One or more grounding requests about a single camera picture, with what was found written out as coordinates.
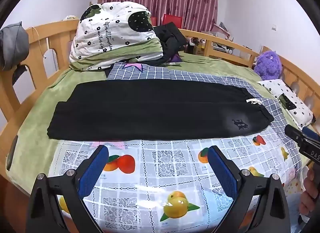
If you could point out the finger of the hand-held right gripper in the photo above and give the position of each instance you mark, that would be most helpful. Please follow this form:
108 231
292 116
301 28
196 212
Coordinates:
293 132
310 131

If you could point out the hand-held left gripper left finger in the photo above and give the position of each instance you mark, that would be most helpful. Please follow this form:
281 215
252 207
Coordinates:
93 170

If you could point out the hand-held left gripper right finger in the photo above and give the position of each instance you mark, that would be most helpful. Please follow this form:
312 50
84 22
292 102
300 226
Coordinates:
222 170

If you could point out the black pants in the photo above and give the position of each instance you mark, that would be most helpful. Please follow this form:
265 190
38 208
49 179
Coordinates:
155 107

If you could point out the person's right hand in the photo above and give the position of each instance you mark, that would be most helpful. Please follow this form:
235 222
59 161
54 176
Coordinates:
308 193

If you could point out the white flower print pillow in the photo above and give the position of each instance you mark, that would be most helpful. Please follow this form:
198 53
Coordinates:
290 100

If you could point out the fruit print plastic tablecloth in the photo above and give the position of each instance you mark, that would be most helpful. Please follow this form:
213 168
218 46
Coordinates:
155 173

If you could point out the blue checked bed sheet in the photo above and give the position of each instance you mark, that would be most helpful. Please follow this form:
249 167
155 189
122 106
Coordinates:
250 82

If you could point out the purple plush toy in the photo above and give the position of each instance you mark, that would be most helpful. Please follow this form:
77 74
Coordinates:
268 64

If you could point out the green fleece blanket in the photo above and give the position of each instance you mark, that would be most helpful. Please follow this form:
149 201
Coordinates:
37 112

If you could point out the folded white flower print quilt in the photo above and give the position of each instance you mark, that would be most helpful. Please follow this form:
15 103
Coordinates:
110 32

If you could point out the black jacket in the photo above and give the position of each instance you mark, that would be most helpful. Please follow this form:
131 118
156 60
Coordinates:
170 40

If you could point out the grey cloth hat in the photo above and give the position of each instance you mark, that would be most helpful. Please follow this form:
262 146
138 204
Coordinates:
12 45

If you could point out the red chair back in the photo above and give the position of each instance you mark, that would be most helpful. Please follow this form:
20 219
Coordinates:
153 20
172 20

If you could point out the wooden bed frame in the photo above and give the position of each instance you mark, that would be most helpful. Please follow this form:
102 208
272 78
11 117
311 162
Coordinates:
37 55

